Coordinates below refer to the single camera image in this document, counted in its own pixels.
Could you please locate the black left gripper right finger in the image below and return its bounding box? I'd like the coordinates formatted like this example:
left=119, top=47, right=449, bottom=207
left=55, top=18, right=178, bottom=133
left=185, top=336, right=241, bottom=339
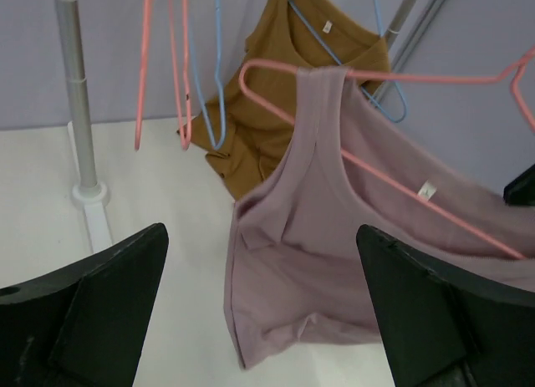
left=356, top=226, right=534, bottom=386

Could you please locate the white clothes rack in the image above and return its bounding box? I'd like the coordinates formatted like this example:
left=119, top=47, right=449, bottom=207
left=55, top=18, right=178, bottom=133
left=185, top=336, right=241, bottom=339
left=52, top=0, right=423, bottom=254

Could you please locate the brown tank top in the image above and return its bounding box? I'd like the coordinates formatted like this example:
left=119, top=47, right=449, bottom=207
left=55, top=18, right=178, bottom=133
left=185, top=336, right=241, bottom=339
left=177, top=0, right=392, bottom=200

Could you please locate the blue hanger with brown top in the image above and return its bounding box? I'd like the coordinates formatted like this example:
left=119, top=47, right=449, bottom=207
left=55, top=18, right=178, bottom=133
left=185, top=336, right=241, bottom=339
left=287, top=0, right=407, bottom=124

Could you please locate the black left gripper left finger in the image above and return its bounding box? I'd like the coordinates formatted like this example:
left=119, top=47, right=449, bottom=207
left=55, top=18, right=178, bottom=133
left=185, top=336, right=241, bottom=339
left=1, top=223, right=169, bottom=386

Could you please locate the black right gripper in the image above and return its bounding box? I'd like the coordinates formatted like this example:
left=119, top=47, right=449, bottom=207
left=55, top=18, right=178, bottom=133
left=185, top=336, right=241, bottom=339
left=503, top=165, right=535, bottom=206

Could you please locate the pink hanger with pink top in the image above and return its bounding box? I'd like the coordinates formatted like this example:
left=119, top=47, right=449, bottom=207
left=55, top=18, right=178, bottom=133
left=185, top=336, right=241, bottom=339
left=239, top=59, right=534, bottom=259

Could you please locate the pink tank top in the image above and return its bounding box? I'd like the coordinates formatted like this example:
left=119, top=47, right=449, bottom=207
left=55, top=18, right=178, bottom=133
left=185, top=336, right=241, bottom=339
left=224, top=85, right=534, bottom=369

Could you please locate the light blue hanger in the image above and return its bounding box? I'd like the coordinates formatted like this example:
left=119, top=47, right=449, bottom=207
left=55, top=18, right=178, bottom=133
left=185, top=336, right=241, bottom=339
left=187, top=0, right=227, bottom=150

